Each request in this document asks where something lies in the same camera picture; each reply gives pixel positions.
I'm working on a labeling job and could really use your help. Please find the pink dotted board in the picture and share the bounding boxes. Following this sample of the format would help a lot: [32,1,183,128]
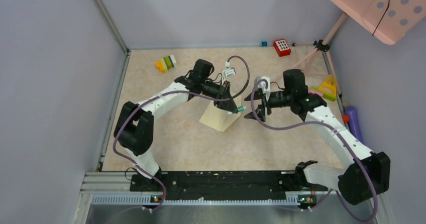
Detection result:
[330,0,425,45]

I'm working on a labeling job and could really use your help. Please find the pale yellow envelope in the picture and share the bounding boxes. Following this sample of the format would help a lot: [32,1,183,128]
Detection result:
[199,101,241,132]

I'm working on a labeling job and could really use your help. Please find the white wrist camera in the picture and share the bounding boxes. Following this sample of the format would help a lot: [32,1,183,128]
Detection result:
[221,61,236,84]
[254,76,271,100]

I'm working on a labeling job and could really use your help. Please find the green toy brick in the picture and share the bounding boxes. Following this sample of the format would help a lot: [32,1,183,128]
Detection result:
[311,86,337,101]

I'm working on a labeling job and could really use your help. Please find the yellow triangular toy block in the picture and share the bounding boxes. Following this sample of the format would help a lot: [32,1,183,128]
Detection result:
[319,77,337,91]

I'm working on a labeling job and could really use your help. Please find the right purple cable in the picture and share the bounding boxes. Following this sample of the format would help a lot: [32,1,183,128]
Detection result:
[250,79,379,224]

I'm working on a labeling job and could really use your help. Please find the purple cable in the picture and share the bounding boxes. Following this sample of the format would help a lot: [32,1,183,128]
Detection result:
[112,55,251,213]
[250,79,379,224]

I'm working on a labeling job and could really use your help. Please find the aluminium frame rail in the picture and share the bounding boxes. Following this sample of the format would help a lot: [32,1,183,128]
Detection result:
[93,0,130,55]

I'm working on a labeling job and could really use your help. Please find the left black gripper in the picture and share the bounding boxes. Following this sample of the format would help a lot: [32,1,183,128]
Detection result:
[200,78,238,113]

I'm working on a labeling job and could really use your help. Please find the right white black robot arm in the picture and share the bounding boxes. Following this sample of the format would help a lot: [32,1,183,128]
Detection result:
[245,69,391,205]

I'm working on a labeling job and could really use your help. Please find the red toy block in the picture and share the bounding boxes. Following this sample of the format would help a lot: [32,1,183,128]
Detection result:
[273,39,291,57]

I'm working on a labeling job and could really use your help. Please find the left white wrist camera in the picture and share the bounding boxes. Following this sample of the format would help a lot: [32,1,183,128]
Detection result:
[221,61,236,84]

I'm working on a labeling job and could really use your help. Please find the pink toy brick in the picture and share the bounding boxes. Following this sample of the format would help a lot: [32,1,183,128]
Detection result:
[309,89,324,97]

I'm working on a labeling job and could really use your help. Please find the pink wooden tripod stand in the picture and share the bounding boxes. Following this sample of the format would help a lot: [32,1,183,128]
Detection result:
[271,13,350,103]

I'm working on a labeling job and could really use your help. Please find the white glue stick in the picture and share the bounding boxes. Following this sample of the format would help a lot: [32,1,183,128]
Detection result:
[237,106,247,113]

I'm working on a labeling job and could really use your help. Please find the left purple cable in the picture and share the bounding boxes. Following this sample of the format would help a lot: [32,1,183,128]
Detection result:
[112,55,251,213]

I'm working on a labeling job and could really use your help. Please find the stacked colourful toy bricks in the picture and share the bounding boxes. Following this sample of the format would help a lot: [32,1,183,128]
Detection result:
[155,54,177,73]

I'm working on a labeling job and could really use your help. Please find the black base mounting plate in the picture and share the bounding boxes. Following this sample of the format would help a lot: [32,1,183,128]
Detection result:
[130,170,327,201]

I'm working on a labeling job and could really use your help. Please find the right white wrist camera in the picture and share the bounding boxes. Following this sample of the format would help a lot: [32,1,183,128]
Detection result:
[254,76,271,100]

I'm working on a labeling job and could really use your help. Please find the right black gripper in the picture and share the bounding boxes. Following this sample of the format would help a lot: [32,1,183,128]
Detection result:
[245,89,293,122]

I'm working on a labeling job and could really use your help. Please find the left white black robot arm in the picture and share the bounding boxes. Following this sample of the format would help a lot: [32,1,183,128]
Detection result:
[114,59,239,190]

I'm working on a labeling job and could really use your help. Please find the purple flashlight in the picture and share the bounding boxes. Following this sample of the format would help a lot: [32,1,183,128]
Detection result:
[342,105,363,142]

